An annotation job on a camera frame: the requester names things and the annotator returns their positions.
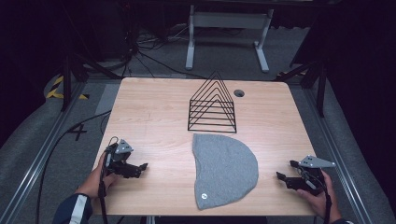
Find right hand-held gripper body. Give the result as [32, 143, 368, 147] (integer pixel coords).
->
[284, 154, 337, 196]

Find person's left hand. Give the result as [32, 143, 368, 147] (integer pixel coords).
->
[76, 152, 120, 200]

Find person's right hand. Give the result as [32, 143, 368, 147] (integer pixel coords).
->
[296, 170, 341, 219]

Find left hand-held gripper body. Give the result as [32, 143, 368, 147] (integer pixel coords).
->
[106, 138, 141, 179]

